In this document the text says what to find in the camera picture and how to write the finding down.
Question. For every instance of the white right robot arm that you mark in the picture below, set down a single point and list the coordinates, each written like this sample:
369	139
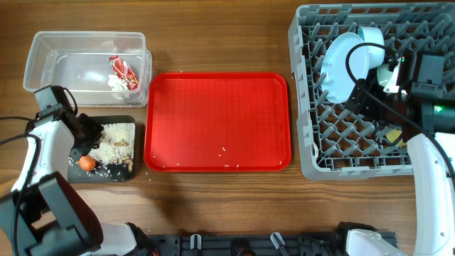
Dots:
426	119

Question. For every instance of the red serving tray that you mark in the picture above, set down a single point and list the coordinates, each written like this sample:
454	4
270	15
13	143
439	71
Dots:
217	122

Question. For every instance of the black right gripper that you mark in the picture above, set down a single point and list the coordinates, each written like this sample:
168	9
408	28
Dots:
365	108

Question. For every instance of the grey dishwasher rack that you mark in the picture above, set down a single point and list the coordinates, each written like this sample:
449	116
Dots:
334	143

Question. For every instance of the black waste tray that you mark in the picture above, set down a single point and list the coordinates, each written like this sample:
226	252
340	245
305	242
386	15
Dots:
105	172

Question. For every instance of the clear plastic waste bin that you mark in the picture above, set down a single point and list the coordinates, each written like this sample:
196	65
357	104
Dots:
79	61

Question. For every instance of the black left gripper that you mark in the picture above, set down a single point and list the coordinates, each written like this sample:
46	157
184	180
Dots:
97	130

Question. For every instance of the light blue plate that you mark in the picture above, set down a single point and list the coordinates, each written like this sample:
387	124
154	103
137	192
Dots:
337	81

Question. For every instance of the orange carrot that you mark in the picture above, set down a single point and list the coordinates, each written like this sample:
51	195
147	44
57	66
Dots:
86	163

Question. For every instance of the white tissue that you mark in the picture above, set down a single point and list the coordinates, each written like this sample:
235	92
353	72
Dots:
118	87

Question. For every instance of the red snack wrapper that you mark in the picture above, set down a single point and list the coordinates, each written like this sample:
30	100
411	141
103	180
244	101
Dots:
123	71

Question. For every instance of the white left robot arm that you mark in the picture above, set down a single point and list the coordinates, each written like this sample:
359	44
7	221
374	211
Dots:
43	214

